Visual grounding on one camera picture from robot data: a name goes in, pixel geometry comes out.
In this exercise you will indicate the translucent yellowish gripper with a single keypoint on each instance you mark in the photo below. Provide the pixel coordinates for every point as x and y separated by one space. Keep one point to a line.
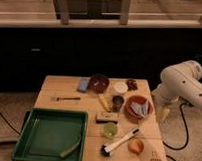
161 112

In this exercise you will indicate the brown handled fork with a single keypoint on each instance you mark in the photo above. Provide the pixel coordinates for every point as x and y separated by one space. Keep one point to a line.
56 98

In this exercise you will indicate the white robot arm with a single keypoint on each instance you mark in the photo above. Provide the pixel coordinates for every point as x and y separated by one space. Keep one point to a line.
181 80

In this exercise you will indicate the green plastic tray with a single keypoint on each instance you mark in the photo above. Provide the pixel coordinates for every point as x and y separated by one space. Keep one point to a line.
48 132

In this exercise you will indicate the grey crumpled cloth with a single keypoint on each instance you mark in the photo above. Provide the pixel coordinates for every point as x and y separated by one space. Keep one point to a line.
140 109

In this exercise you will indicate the orange plate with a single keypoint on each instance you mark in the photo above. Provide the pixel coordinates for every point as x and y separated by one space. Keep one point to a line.
140 99

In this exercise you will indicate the dark brown small toy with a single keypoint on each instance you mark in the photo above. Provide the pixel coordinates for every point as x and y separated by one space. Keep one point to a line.
131 84

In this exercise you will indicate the orange fruit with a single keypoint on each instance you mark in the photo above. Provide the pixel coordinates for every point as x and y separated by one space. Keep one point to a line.
136 146

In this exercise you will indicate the metal cup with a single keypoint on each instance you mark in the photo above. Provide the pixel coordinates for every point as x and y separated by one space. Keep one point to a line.
117 101

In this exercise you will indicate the white round lid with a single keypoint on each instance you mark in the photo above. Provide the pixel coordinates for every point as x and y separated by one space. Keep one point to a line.
120 88

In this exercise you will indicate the green plastic cup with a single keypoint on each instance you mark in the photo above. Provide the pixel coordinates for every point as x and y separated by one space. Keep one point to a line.
110 130

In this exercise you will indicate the black white eraser block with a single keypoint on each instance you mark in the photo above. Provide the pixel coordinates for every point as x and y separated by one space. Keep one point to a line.
104 117

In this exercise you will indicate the yellow banana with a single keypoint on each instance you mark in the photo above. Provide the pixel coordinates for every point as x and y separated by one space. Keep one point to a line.
104 102

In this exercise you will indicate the dark red bowl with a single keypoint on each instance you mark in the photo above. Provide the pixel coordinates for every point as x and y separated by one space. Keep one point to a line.
98 83

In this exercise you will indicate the blue sponge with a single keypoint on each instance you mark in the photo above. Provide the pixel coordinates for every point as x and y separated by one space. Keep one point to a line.
83 85

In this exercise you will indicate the green vegetable stalk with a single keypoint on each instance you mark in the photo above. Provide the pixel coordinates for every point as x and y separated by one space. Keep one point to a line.
68 151

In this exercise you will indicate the white handled brush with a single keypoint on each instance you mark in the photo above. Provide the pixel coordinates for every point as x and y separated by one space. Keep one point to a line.
106 149

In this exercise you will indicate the wooden table frame background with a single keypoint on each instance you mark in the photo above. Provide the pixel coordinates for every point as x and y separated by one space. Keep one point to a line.
92 10

